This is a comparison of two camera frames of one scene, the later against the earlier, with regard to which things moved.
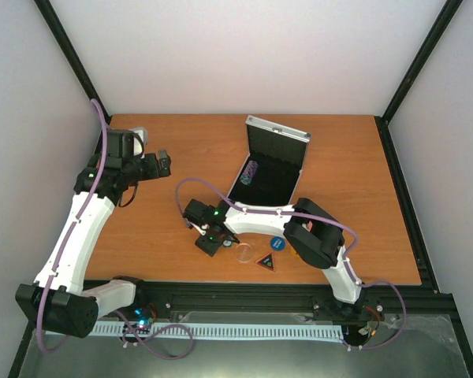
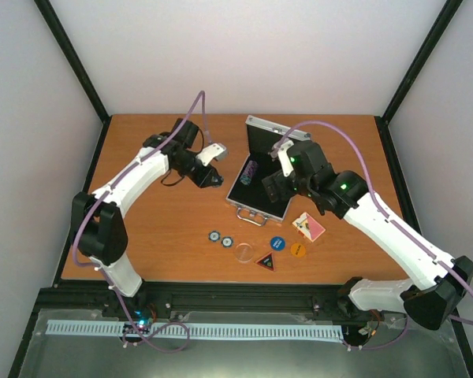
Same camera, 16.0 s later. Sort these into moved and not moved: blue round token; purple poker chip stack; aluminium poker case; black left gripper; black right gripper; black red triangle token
Moved: black right gripper; black left gripper
Not moved: aluminium poker case; black red triangle token; blue round token; purple poker chip stack
